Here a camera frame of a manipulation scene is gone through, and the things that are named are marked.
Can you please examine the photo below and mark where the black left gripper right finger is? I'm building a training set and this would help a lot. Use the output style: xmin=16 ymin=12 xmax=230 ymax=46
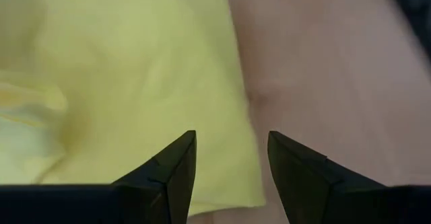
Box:
xmin=267 ymin=130 xmax=387 ymax=224

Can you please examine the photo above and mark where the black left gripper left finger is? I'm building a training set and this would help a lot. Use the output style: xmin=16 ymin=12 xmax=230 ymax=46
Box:
xmin=110 ymin=130 xmax=197 ymax=224

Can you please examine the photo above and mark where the yellow garment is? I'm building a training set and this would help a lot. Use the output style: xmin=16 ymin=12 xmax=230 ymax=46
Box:
xmin=0 ymin=0 xmax=267 ymax=217

